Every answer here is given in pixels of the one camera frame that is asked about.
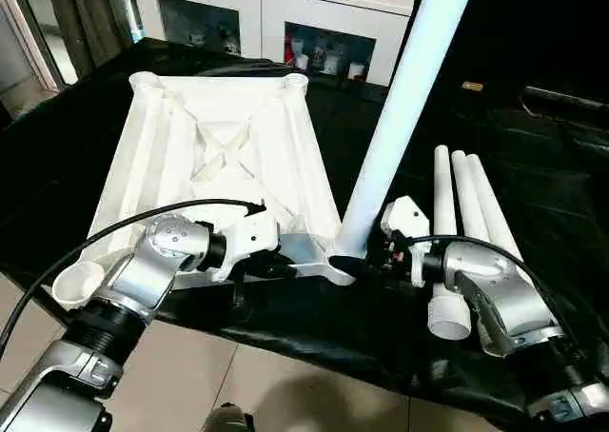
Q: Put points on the dark robot foot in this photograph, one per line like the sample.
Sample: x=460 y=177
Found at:
x=228 y=420

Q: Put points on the dark metal rod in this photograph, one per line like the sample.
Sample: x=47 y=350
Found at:
x=566 y=97

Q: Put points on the red bottle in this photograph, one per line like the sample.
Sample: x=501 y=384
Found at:
x=291 y=51

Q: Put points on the small white jar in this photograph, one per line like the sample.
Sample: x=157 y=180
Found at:
x=356 y=70
x=304 y=61

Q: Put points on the white bottle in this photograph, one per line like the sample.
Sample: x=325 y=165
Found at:
x=333 y=63

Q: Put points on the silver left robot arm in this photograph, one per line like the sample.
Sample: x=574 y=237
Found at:
x=124 y=299

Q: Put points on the small yellow tag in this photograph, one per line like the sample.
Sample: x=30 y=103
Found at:
x=473 y=87

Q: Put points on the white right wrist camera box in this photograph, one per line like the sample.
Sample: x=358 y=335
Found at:
x=404 y=218

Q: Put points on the white plastic table top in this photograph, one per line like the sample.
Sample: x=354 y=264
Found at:
x=219 y=137

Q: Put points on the white plastic table leg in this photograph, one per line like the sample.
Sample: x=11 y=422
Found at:
x=445 y=242
x=471 y=204
x=409 y=99
x=495 y=213

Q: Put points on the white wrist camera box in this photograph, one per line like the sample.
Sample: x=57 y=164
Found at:
x=252 y=237
x=404 y=218

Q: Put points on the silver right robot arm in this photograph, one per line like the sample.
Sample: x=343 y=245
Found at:
x=504 y=299

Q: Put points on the black work mat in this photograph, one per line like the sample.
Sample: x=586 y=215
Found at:
x=314 y=337

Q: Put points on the dark grey curtain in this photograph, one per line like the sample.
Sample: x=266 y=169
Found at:
x=90 y=13

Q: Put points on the white glass-door cabinet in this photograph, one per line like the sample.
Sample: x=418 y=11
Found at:
x=314 y=4

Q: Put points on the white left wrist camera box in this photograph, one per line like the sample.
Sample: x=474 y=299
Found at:
x=252 y=237

